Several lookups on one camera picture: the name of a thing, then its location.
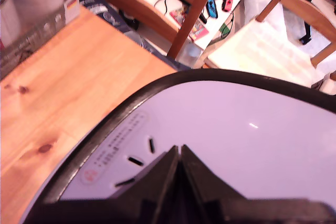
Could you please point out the blue game controller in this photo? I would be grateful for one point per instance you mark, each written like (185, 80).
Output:
(211, 8)

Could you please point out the red game controller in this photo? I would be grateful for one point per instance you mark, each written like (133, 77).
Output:
(227, 2)

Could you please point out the printed cardboard box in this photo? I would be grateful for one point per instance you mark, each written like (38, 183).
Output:
(39, 35)

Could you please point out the red game case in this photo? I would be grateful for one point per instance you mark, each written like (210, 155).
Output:
(199, 32)

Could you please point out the wooden chair with cream cushion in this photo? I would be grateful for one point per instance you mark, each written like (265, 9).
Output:
(262, 51)

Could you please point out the black rice cooker lid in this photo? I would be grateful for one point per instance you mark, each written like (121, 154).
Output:
(236, 129)

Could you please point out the black stand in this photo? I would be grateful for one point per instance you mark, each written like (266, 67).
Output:
(307, 24)

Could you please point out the dark blue cloth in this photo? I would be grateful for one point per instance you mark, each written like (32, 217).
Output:
(110, 14)

